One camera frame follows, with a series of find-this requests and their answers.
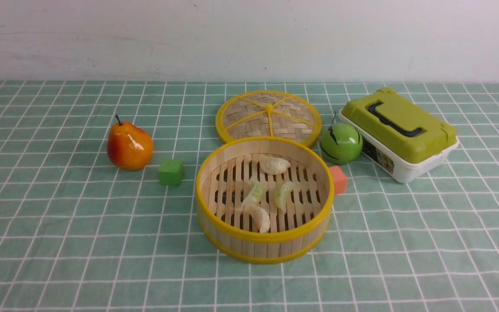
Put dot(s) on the white dumpling bottom edge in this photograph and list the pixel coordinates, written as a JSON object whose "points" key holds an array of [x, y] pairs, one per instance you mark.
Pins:
{"points": [[259, 216]]}

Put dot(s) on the orange cube block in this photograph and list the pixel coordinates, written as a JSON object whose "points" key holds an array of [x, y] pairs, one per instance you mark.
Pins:
{"points": [[339, 178]]}

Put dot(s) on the bamboo steamer tray yellow rim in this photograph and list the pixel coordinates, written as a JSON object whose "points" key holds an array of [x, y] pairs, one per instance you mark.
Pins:
{"points": [[222, 184]]}

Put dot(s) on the green checkered tablecloth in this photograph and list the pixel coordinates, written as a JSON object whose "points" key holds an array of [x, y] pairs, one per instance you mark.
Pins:
{"points": [[78, 234]]}

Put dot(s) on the woven bamboo steamer lid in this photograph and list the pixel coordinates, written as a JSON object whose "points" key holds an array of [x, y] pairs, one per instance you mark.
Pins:
{"points": [[268, 113]]}

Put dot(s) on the green lid white lunchbox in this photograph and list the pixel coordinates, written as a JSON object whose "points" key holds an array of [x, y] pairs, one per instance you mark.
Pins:
{"points": [[403, 139]]}

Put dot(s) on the green apple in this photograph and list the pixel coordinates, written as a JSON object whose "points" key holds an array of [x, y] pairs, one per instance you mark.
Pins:
{"points": [[341, 142]]}

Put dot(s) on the green dumpling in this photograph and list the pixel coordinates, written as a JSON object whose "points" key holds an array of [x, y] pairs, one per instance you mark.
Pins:
{"points": [[283, 196], [255, 195]]}

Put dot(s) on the red orange pear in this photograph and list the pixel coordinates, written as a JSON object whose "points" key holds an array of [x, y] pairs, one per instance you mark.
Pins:
{"points": [[128, 146]]}

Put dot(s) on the green cube block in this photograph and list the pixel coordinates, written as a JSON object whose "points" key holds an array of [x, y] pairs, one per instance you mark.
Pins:
{"points": [[171, 172]]}

